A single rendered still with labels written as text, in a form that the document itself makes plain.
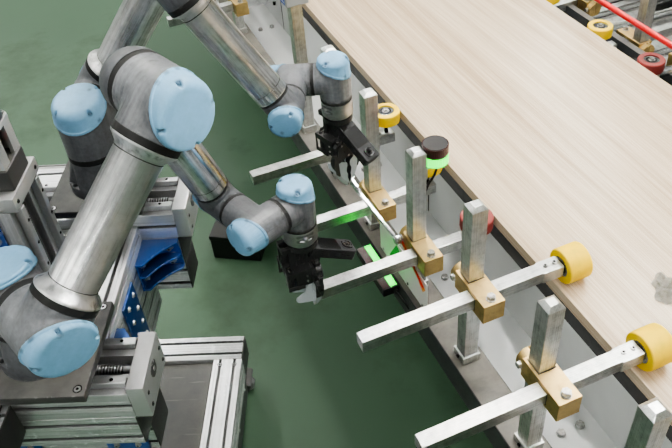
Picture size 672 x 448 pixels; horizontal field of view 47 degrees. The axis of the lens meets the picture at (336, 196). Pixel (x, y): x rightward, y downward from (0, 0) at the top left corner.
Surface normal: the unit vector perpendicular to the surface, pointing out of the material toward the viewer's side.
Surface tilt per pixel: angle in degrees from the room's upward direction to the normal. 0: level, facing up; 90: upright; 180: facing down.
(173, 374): 0
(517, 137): 0
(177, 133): 85
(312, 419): 0
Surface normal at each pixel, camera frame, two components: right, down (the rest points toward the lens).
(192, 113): 0.75, 0.32
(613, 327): -0.07, -0.76
